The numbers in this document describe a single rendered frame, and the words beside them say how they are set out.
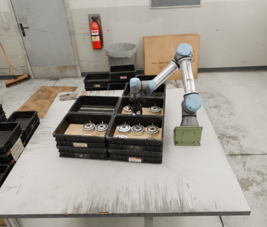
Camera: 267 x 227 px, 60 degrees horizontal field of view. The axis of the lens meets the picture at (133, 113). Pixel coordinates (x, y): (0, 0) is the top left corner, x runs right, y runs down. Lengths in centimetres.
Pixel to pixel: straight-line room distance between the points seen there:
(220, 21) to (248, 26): 55
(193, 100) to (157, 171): 57
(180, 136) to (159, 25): 306
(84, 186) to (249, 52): 429
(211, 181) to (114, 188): 65
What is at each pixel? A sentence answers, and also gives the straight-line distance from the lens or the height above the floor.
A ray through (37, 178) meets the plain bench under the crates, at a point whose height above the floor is 70.
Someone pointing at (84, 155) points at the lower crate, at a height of 74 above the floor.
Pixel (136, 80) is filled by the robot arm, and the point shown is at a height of 120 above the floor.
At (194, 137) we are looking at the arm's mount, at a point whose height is 79.
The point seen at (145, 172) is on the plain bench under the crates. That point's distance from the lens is 168.
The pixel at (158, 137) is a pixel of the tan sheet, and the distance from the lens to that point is 176.
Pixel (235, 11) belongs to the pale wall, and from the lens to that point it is 485.
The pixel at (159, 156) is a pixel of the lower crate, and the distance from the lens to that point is 168.
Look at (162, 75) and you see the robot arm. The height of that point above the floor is 116.
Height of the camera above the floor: 193
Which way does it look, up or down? 33 degrees down
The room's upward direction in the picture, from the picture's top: 3 degrees counter-clockwise
